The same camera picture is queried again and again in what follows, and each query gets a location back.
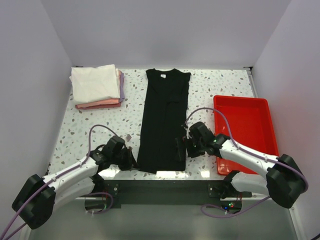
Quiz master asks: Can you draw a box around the black t shirt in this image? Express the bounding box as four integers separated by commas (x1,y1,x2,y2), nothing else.
137,68,191,174

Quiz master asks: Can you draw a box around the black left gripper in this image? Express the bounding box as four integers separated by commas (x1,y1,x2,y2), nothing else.
111,146,139,171

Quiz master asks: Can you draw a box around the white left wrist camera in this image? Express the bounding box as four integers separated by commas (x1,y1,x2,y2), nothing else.
125,134,132,142

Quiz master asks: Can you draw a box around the red plastic bin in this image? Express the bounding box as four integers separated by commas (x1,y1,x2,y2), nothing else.
213,94,280,176

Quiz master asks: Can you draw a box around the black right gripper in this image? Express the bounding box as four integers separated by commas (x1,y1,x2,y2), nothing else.
174,134,205,161

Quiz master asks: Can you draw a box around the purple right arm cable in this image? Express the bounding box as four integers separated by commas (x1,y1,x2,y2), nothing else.
183,107,308,218

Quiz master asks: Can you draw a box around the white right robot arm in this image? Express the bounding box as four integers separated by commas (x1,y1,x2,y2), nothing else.
176,122,309,209

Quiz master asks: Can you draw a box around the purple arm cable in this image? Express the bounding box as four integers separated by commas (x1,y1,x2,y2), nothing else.
0,124,118,240
183,107,308,218

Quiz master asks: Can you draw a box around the purple folded t shirt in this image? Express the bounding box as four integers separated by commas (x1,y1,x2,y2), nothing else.
119,73,125,103

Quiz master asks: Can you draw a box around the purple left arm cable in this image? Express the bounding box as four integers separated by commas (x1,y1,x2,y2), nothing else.
0,124,118,240

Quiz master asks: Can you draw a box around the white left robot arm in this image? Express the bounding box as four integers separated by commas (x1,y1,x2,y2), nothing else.
12,136,135,230

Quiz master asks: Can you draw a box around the white folded t shirt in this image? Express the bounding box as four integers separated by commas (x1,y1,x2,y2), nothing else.
69,64,120,104

